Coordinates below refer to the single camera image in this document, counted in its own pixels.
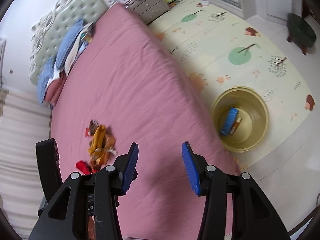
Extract mustard yellow knit cloth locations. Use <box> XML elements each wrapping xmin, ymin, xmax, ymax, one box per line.
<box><xmin>88</xmin><ymin>124</ymin><xmax>118</xmax><ymax>172</ymax></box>

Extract red cloth bag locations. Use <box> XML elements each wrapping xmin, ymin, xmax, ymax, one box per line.
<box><xmin>75</xmin><ymin>160</ymin><xmax>96</xmax><ymax>175</ymax></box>

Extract red snack wrapper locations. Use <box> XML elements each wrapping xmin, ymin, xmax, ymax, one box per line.
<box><xmin>85</xmin><ymin>127</ymin><xmax>91</xmax><ymax>137</ymax></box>

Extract brown knit hat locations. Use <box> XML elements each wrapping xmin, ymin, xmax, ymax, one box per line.
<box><xmin>88</xmin><ymin>120</ymin><xmax>99</xmax><ymax>135</ymax></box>

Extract yellow round trash bin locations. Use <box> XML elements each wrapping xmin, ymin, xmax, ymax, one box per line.
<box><xmin>211</xmin><ymin>86</ymin><xmax>270</xmax><ymax>153</ymax></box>

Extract white striped curtain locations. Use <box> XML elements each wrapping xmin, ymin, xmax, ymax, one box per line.
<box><xmin>1</xmin><ymin>88</ymin><xmax>51</xmax><ymax>239</ymax></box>

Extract blue box in bin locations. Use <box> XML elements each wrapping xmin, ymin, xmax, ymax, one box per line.
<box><xmin>220</xmin><ymin>108</ymin><xmax>239</xmax><ymax>136</ymax></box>

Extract small brown bottle box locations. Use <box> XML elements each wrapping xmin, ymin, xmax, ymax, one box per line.
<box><xmin>229</xmin><ymin>116</ymin><xmax>242</xmax><ymax>135</ymax></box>

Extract blue and pink folded bedding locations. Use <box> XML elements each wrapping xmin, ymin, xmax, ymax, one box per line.
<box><xmin>37</xmin><ymin>56</ymin><xmax>67</xmax><ymax>107</ymax></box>

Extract pink bed sheet mattress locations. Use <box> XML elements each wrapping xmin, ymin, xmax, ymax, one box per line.
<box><xmin>51</xmin><ymin>4</ymin><xmax>240</xmax><ymax>239</ymax></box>

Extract cartoon tree play mat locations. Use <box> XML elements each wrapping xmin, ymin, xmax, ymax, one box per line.
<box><xmin>149</xmin><ymin>0</ymin><xmax>316</xmax><ymax>169</ymax></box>

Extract blue pillow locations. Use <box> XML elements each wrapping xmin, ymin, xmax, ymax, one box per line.
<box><xmin>55</xmin><ymin>18</ymin><xmax>84</xmax><ymax>70</ymax></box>

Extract green tufted headboard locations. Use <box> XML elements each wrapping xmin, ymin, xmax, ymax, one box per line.
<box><xmin>29</xmin><ymin>0</ymin><xmax>116</xmax><ymax>85</ymax></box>

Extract grey bedside drawer cabinet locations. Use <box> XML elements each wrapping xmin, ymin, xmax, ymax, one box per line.
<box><xmin>128</xmin><ymin>0</ymin><xmax>170</xmax><ymax>25</ymax></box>

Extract dark green round stool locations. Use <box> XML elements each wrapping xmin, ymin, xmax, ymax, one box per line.
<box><xmin>287</xmin><ymin>13</ymin><xmax>317</xmax><ymax>55</ymax></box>

